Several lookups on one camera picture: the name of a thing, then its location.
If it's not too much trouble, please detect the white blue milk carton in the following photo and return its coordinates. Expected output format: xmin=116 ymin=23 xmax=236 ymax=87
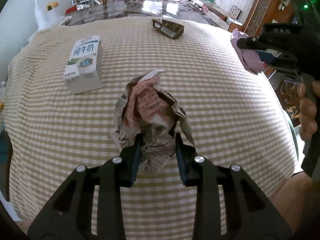
xmin=63 ymin=35 xmax=102 ymax=95

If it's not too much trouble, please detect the checkered beige tablecloth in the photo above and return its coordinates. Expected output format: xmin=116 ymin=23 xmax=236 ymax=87
xmin=1 ymin=17 xmax=297 ymax=239

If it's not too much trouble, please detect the right human hand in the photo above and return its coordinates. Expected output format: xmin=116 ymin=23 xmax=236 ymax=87
xmin=298 ymin=83 xmax=318 ymax=141

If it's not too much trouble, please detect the pink printed newspaper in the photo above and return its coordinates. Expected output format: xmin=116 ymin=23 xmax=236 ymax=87
xmin=110 ymin=69 xmax=195 ymax=174

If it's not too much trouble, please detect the black cigarette box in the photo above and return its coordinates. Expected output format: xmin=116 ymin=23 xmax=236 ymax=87
xmin=152 ymin=19 xmax=184 ymax=40

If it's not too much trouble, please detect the white appliance with yellow handle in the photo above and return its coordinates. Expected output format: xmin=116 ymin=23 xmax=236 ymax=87
xmin=35 ymin=0 xmax=72 ymax=30

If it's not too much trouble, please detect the right forearm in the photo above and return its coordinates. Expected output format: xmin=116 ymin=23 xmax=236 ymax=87
xmin=271 ymin=172 xmax=319 ymax=233

